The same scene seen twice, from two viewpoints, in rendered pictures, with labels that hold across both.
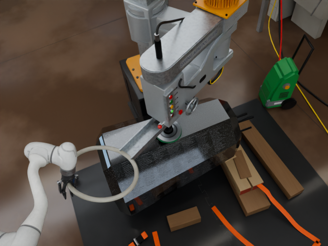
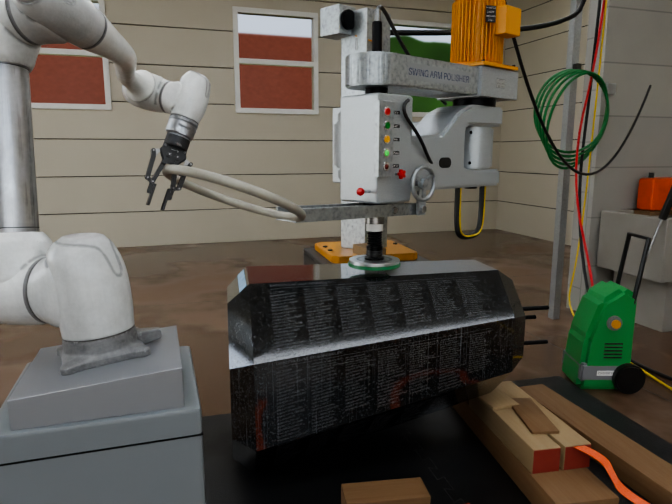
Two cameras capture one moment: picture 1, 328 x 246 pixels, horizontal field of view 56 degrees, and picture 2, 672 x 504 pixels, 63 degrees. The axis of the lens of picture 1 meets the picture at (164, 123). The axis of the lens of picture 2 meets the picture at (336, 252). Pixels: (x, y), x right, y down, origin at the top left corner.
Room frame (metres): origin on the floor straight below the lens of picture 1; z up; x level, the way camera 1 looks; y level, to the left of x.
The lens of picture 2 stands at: (-0.86, 0.04, 1.32)
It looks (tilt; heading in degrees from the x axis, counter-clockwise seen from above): 10 degrees down; 2
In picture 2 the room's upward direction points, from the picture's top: straight up
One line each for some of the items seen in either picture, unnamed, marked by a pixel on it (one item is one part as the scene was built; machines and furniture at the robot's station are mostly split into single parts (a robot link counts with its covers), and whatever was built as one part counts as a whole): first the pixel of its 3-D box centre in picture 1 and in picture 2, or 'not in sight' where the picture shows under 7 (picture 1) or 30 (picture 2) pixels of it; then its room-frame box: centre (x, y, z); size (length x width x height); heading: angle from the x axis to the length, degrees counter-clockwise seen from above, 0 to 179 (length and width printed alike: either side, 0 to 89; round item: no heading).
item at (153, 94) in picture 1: (171, 89); (389, 152); (1.46, -0.09, 1.32); 0.36 x 0.22 x 0.45; 134
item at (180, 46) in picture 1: (194, 35); (433, 84); (1.65, -0.28, 1.61); 0.96 x 0.25 x 0.17; 134
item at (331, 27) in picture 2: not in sight; (338, 22); (2.23, 0.16, 2.00); 0.20 x 0.18 x 0.15; 17
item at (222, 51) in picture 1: (217, 42); (472, 147); (1.86, -0.51, 1.34); 0.19 x 0.19 x 0.20
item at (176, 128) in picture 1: (168, 130); (374, 260); (1.41, -0.03, 0.87); 0.21 x 0.21 x 0.01
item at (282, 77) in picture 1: (283, 74); (604, 310); (2.22, -1.36, 0.43); 0.35 x 0.35 x 0.87; 2
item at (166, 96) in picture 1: (169, 105); (383, 139); (1.28, -0.05, 1.37); 0.08 x 0.03 x 0.28; 134
